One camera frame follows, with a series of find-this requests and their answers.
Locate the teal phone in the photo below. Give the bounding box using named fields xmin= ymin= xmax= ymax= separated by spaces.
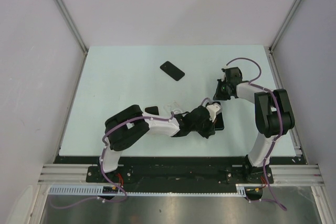
xmin=212 ymin=102 xmax=224 ymax=131

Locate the beige phone case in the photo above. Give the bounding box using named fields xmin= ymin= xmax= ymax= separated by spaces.
xmin=144 ymin=105 xmax=159 ymax=116

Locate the clear magsafe phone case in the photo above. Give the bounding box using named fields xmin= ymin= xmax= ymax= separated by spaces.
xmin=163 ymin=101 xmax=185 ymax=115

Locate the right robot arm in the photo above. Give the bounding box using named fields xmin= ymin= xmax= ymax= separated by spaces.
xmin=214 ymin=67 xmax=295 ymax=183

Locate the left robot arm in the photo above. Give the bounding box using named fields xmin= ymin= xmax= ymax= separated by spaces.
xmin=97 ymin=102 xmax=222 ymax=182

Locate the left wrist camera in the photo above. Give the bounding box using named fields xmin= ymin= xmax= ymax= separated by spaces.
xmin=206 ymin=103 xmax=222 ymax=122

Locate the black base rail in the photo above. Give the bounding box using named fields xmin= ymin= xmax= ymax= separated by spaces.
xmin=54 ymin=155 xmax=275 ymax=193

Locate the white slotted cable duct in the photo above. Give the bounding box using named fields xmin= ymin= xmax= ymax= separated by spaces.
xmin=48 ymin=185 xmax=263 ymax=197

